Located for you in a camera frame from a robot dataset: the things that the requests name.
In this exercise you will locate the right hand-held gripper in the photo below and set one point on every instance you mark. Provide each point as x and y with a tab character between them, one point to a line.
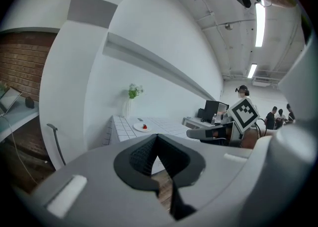
243	115

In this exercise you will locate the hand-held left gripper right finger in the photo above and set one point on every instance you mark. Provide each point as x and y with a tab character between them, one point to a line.
218	166

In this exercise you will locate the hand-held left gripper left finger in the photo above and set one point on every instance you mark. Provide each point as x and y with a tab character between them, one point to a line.
99	171

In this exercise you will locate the pale green round plate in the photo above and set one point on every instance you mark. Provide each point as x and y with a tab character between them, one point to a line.
137	126

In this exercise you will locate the person's right forearm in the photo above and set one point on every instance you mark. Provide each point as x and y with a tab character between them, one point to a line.
248	139

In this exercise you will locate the clear water bottle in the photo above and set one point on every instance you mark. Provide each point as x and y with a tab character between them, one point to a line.
214	119

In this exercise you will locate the black monitor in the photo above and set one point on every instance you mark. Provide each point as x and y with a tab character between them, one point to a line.
211	110

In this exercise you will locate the white computer case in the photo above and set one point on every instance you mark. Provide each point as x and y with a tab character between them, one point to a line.
222	108

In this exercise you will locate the white grid tablecloth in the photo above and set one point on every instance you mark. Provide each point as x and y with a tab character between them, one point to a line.
124	131

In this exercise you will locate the white vase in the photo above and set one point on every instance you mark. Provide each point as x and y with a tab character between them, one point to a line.
127	109

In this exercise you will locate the ceiling tube light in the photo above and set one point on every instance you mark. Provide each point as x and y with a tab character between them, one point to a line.
259	27
252	70

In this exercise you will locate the ceiling air conditioner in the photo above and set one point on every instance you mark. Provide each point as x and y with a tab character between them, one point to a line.
265	81

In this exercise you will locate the pale blue desk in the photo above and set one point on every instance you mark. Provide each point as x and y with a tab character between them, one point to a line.
22	119

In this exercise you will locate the small round black object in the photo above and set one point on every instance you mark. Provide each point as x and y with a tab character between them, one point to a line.
29	102

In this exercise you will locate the open laptop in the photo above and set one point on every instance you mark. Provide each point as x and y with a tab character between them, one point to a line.
10	99

